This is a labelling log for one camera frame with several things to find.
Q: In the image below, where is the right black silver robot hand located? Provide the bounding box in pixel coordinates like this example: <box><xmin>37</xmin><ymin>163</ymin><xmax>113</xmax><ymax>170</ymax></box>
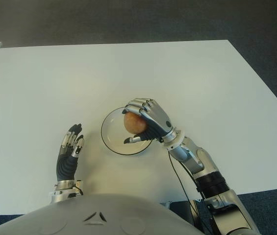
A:
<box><xmin>121</xmin><ymin>97</ymin><xmax>178</xmax><ymax>144</ymax></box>

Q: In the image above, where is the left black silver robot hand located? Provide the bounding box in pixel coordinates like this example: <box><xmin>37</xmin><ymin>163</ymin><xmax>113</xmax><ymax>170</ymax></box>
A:
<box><xmin>55</xmin><ymin>123</ymin><xmax>84</xmax><ymax>183</ymax></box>

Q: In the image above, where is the red yellow apple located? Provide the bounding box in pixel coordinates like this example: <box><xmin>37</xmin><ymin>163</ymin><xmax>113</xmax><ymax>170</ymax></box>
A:
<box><xmin>124</xmin><ymin>112</ymin><xmax>148</xmax><ymax>135</ymax></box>

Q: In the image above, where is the white plate with black rim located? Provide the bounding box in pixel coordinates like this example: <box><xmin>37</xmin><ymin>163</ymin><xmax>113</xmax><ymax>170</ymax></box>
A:
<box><xmin>101</xmin><ymin>105</ymin><xmax>153</xmax><ymax>155</ymax></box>

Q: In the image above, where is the grey robot torso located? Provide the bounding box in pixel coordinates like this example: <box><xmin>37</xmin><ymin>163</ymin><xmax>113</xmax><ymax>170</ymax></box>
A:
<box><xmin>0</xmin><ymin>193</ymin><xmax>202</xmax><ymax>235</ymax></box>

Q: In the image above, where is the black cable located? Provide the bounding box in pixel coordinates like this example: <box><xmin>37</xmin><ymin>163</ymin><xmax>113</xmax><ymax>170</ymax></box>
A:
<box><xmin>168</xmin><ymin>149</ymin><xmax>204</xmax><ymax>235</ymax></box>

